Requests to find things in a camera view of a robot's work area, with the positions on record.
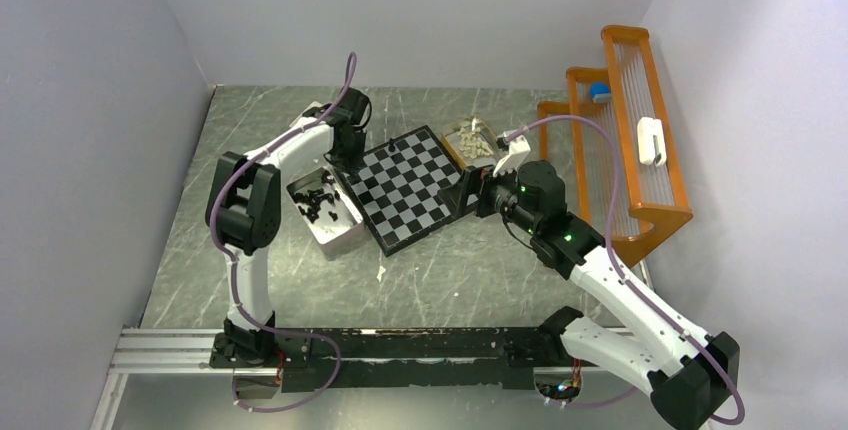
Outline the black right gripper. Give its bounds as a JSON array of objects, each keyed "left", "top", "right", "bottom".
[{"left": 437, "top": 154, "right": 539, "bottom": 235}]

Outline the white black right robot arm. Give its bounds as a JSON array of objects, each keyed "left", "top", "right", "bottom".
[{"left": 438, "top": 161, "right": 740, "bottom": 429}]

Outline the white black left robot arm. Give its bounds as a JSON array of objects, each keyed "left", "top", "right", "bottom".
[{"left": 205, "top": 88, "right": 372, "bottom": 366}]

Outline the white chess pieces pile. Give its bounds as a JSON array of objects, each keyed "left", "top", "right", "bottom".
[{"left": 453, "top": 117, "right": 494, "bottom": 162}]

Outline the black chess pieces pile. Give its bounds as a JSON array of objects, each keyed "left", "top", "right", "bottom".
[{"left": 291, "top": 170, "right": 341, "bottom": 223}]

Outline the white red card box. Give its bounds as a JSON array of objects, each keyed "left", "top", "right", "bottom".
[{"left": 301, "top": 102, "right": 330, "bottom": 119}]

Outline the black white chessboard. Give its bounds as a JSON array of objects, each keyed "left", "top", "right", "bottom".
[{"left": 339, "top": 125, "right": 461, "bottom": 257}]

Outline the yellow tray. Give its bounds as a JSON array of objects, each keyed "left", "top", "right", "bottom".
[{"left": 440, "top": 115, "right": 520, "bottom": 174}]

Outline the pink metal tin box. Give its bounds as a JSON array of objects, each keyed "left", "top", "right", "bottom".
[{"left": 285, "top": 166, "right": 367, "bottom": 261}]

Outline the orange wooden rack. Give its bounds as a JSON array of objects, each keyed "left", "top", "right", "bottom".
[{"left": 537, "top": 25, "right": 693, "bottom": 267}]

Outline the blue round object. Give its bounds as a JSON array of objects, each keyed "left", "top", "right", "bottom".
[{"left": 589, "top": 82, "right": 612, "bottom": 105}]

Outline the white plastic clip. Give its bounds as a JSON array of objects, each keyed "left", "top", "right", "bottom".
[{"left": 637, "top": 117, "right": 667, "bottom": 167}]

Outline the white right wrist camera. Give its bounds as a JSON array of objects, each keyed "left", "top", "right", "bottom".
[{"left": 493, "top": 132, "right": 530, "bottom": 177}]

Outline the black mounting rail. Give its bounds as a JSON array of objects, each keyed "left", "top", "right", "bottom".
[{"left": 209, "top": 327, "right": 576, "bottom": 393}]

